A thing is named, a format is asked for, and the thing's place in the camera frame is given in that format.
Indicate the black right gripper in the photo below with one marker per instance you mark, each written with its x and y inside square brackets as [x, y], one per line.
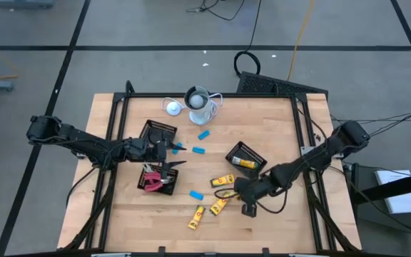
[252, 189]

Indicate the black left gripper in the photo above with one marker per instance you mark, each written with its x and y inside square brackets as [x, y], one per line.
[145, 149]

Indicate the yellow green crayon box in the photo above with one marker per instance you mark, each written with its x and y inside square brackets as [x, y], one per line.
[196, 217]
[228, 194]
[244, 163]
[222, 180]

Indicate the blue eraser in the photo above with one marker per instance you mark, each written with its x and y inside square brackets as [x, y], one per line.
[198, 150]
[177, 148]
[203, 135]
[196, 195]

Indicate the small yellow crayon box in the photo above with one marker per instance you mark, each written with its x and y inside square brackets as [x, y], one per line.
[219, 206]

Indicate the black slotted plastic basket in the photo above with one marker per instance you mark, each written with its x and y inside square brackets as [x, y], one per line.
[155, 125]
[140, 180]
[248, 151]

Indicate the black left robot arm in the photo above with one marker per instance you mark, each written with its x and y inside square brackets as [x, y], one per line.
[84, 144]

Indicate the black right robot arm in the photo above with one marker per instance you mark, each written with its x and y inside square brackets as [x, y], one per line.
[316, 153]

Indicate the white electric kettle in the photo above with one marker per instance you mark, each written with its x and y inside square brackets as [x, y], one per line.
[198, 105]

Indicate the black perforated computer case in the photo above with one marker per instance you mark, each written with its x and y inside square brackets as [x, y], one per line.
[280, 85]

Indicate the white paper booklet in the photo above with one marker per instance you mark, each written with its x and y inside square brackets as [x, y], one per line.
[400, 192]

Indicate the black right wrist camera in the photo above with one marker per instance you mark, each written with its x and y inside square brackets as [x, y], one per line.
[249, 210]

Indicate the silver metal bracket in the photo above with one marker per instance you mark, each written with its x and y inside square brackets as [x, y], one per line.
[303, 148]

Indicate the black desk frame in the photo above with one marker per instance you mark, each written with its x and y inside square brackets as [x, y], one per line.
[376, 192]

